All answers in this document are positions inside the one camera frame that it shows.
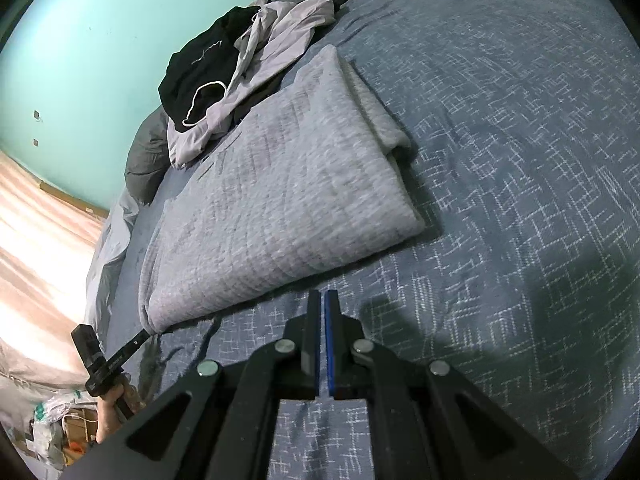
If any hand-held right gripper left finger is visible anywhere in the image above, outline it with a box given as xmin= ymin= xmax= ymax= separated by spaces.
xmin=60 ymin=290 xmax=324 ymax=480

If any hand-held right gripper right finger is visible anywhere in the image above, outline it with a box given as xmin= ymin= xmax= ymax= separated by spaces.
xmin=325 ymin=290 xmax=581 ymax=480

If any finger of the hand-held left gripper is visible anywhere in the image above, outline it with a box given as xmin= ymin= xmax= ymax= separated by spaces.
xmin=106 ymin=329 xmax=152 ymax=367

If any grey knit sweater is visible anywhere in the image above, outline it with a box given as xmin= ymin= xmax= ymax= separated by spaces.
xmin=139 ymin=44 xmax=427 ymax=335

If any person's left hand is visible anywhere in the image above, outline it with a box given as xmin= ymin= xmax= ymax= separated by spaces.
xmin=94 ymin=374 xmax=149 ymax=445

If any cardboard box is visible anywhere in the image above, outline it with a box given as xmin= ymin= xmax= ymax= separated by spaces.
xmin=62 ymin=407 xmax=102 ymax=442

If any clear plastic bag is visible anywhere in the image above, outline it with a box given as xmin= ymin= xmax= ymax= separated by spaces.
xmin=27 ymin=387 xmax=98 ymax=462

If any pale grey bed sheet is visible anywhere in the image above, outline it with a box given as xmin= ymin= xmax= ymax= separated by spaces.
xmin=82 ymin=187 xmax=142 ymax=347

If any blue patterned bed cover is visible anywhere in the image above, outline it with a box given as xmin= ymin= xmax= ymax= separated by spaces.
xmin=100 ymin=0 xmax=640 ymax=480

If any black garment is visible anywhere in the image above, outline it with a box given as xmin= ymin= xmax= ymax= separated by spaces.
xmin=158 ymin=6 xmax=262 ymax=128

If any light grey hoodie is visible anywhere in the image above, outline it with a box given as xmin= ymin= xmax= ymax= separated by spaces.
xmin=166 ymin=0 xmax=337 ymax=170

